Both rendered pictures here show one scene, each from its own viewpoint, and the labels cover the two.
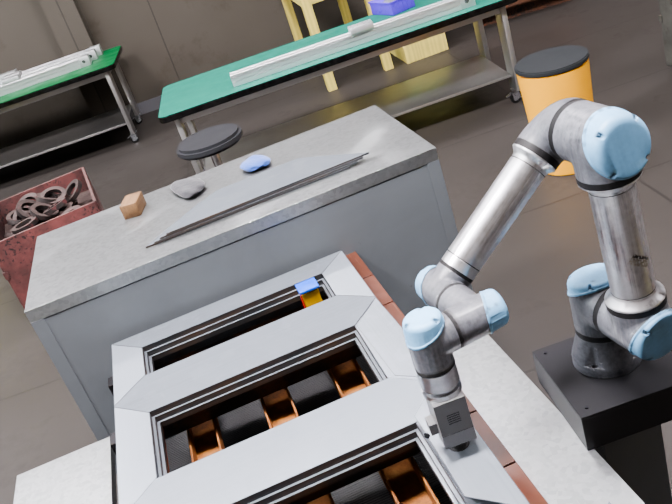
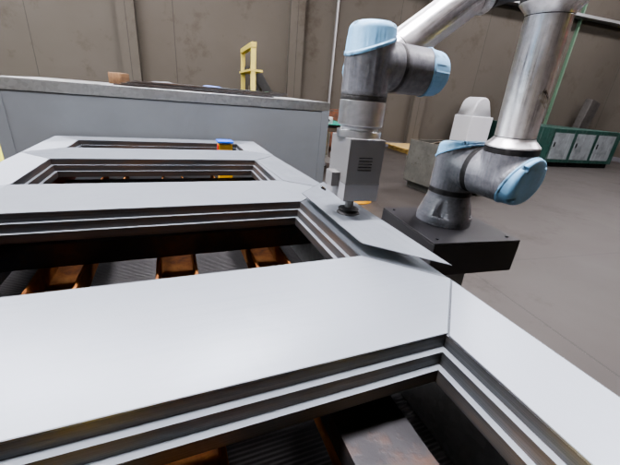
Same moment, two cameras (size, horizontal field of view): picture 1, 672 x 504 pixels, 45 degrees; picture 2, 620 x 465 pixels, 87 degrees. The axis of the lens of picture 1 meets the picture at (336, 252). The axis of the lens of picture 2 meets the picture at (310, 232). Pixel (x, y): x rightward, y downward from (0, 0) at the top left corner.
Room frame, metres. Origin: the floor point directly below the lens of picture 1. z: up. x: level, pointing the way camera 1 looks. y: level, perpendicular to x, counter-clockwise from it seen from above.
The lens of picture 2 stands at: (0.67, 0.12, 1.08)
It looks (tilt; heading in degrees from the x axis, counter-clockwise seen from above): 23 degrees down; 344
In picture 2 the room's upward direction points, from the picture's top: 5 degrees clockwise
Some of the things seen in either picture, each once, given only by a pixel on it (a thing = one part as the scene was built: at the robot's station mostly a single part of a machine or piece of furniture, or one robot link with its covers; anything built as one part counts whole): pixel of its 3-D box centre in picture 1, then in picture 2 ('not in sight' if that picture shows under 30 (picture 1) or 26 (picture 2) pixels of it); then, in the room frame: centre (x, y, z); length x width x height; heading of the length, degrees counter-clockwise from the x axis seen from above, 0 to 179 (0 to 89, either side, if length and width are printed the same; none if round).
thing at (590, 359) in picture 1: (604, 339); (446, 203); (1.45, -0.50, 0.82); 0.15 x 0.15 x 0.10
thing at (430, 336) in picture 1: (429, 340); (369, 63); (1.21, -0.11, 1.13); 0.09 x 0.08 x 0.11; 103
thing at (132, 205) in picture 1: (133, 205); (119, 78); (2.63, 0.60, 1.07); 0.10 x 0.06 x 0.05; 172
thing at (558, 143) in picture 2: not in sight; (545, 143); (7.53, -7.93, 0.42); 2.13 x 1.95 x 0.84; 91
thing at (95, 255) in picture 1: (224, 200); (184, 94); (2.51, 0.29, 1.03); 1.30 x 0.60 x 0.04; 97
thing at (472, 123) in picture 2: not in sight; (471, 125); (8.14, -6.08, 0.68); 0.76 x 0.62 x 1.36; 91
